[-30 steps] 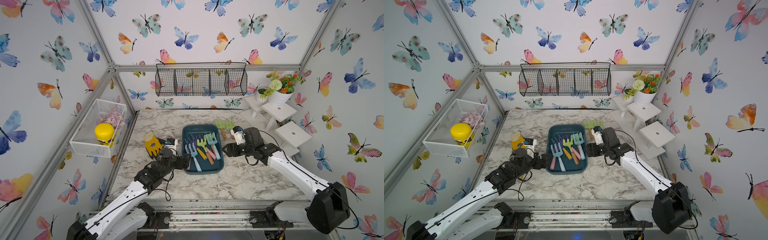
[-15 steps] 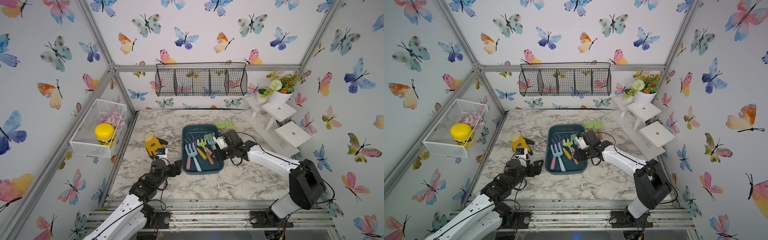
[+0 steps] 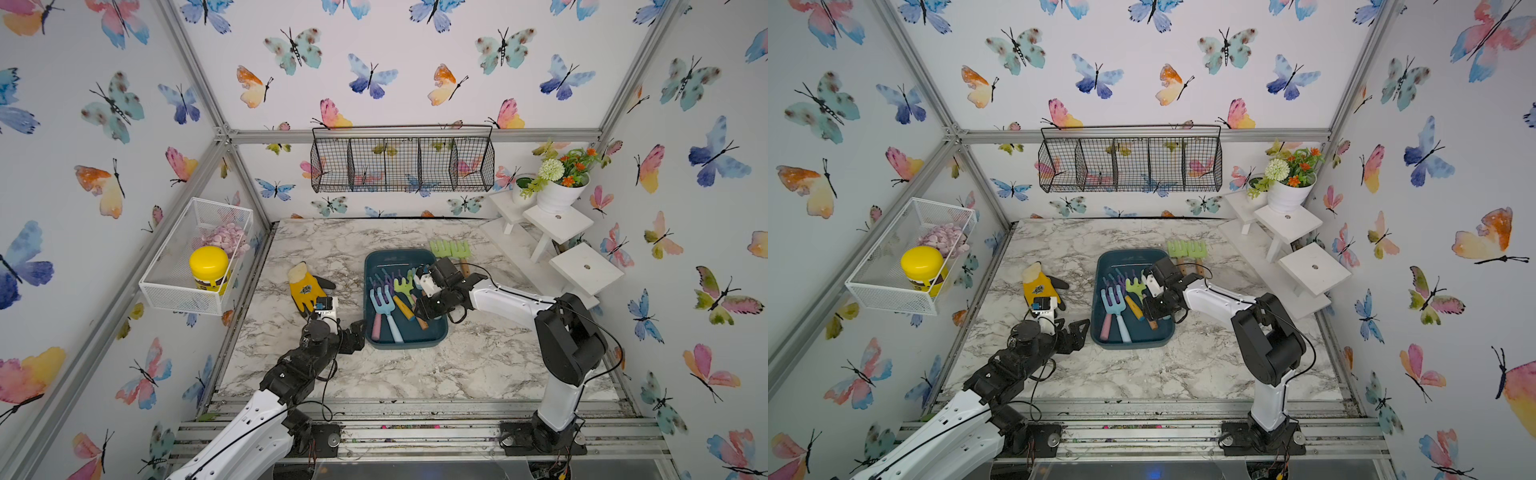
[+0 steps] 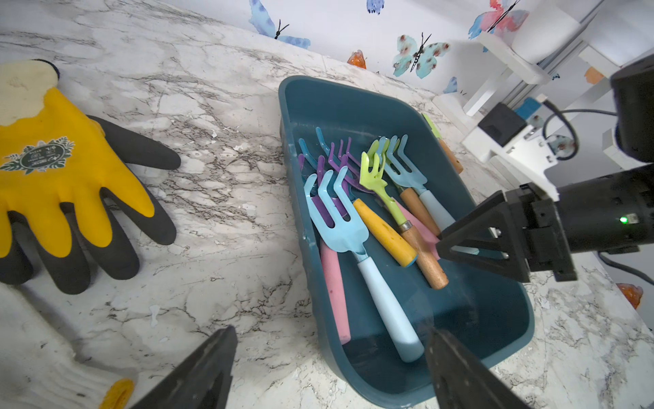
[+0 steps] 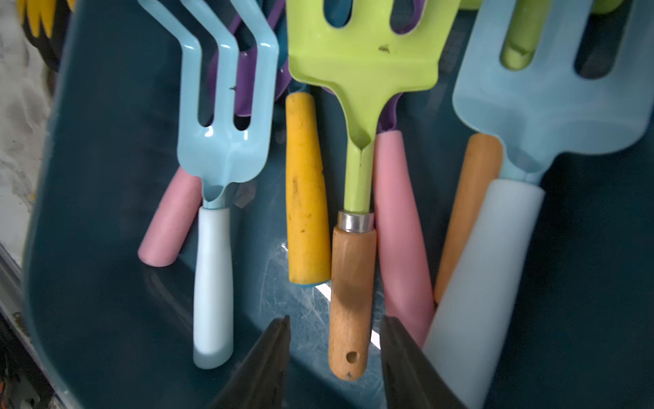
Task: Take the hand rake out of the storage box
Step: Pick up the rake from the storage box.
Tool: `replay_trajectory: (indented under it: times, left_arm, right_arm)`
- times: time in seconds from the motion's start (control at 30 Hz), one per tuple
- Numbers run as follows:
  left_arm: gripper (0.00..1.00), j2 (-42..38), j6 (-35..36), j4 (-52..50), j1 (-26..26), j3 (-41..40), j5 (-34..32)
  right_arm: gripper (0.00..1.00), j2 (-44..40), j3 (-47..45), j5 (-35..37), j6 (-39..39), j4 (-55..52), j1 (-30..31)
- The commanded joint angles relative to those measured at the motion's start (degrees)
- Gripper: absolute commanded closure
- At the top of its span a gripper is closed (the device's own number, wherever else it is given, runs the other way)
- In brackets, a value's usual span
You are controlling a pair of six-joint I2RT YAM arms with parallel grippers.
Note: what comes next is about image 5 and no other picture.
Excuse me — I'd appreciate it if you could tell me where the yellow black garden glove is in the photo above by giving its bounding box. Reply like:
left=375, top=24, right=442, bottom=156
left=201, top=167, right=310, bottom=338
left=15, top=0, right=76, bottom=73

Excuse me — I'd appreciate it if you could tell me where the purple fork pink handle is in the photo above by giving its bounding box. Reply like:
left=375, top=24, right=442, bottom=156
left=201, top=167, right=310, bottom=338
left=373, top=94, right=435, bottom=348

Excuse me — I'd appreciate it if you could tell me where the purple rake pink handle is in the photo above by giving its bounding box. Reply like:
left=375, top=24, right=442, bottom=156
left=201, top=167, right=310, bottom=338
left=138, top=1, right=291, bottom=268

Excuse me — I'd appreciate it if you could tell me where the blue tool yellow handle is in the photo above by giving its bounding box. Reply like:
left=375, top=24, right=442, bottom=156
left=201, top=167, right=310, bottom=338
left=283, top=61, right=331, bottom=286

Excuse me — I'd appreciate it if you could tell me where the blue rake white handle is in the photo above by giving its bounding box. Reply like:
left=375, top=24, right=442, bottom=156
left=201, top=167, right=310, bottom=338
left=140, top=1, right=279, bottom=370

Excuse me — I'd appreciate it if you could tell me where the dark teal storage box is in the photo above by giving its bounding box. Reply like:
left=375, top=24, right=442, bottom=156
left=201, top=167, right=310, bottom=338
left=23, top=1, right=653, bottom=408

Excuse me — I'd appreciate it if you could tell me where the blue fork white handle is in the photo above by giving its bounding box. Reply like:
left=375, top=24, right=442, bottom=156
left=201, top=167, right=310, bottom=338
left=423, top=1, right=653, bottom=408

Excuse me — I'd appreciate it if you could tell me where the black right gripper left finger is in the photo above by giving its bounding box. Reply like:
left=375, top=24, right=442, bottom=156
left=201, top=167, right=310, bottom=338
left=209, top=316, right=291, bottom=408

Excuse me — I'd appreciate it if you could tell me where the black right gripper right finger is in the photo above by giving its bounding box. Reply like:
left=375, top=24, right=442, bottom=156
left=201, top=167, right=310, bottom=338
left=380, top=316, right=464, bottom=408

